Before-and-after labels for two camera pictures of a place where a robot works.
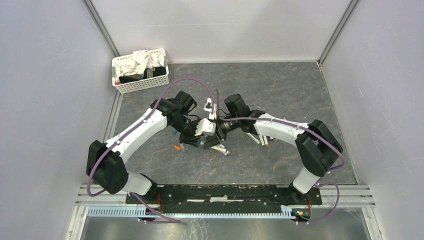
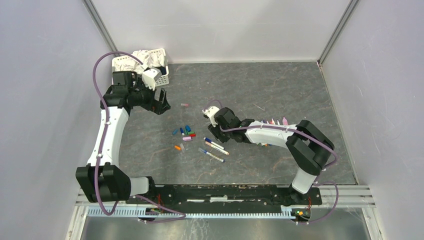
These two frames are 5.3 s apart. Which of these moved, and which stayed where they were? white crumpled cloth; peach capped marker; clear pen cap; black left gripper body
Moved: black left gripper body
Stayed: white crumpled cloth; clear pen cap; peach capped marker
